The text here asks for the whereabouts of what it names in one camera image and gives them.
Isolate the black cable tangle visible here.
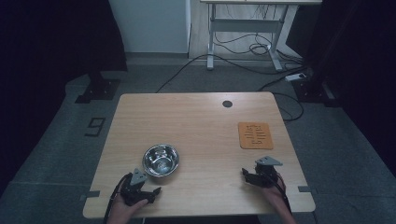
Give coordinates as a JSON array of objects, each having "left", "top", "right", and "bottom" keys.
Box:
[{"left": 213, "top": 32, "right": 283, "bottom": 58}]

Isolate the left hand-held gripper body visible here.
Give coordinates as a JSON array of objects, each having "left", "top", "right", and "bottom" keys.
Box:
[{"left": 120, "top": 167, "right": 157, "bottom": 207}]

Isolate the orange square mat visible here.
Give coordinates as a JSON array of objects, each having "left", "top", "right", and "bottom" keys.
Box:
[{"left": 237, "top": 121, "right": 275, "bottom": 150}]

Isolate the white desk frame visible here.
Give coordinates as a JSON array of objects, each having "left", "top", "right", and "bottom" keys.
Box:
[{"left": 200, "top": 0, "right": 323, "bottom": 72}]

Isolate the person's left hand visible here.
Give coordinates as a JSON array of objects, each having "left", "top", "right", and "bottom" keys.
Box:
[{"left": 108, "top": 193, "right": 149, "bottom": 220}]

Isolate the stainless steel bowl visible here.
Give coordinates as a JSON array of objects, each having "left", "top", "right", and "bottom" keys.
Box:
[{"left": 142, "top": 143, "right": 180, "bottom": 178}]

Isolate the looped black floor cable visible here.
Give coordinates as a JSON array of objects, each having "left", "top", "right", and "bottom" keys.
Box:
[{"left": 257, "top": 74, "right": 305, "bottom": 122}]

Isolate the white partition panel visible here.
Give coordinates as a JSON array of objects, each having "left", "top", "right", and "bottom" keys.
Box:
[{"left": 108, "top": 0, "right": 192, "bottom": 54}]

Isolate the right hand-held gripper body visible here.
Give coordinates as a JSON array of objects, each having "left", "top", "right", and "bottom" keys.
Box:
[{"left": 252, "top": 155, "right": 284, "bottom": 189}]

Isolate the person's right hand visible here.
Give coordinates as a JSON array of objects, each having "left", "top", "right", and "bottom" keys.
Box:
[{"left": 261, "top": 173, "right": 288, "bottom": 207}]

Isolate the black curtain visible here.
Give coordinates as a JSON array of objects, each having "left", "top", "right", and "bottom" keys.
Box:
[
  {"left": 285, "top": 0, "right": 396, "bottom": 176},
  {"left": 0, "top": 0, "right": 129, "bottom": 190}
]

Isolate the white power strip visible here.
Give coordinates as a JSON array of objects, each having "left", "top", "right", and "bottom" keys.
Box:
[{"left": 284, "top": 72, "right": 308, "bottom": 83}]

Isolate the black floor tape digit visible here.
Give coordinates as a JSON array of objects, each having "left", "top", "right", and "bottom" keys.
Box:
[{"left": 84, "top": 117, "right": 106, "bottom": 138}]

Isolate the long black floor cable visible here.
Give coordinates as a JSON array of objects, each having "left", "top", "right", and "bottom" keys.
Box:
[{"left": 155, "top": 53, "right": 307, "bottom": 94}]

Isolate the black stand base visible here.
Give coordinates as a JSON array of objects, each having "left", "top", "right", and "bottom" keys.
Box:
[
  {"left": 291, "top": 77, "right": 341, "bottom": 108},
  {"left": 74, "top": 70, "right": 122, "bottom": 105}
]

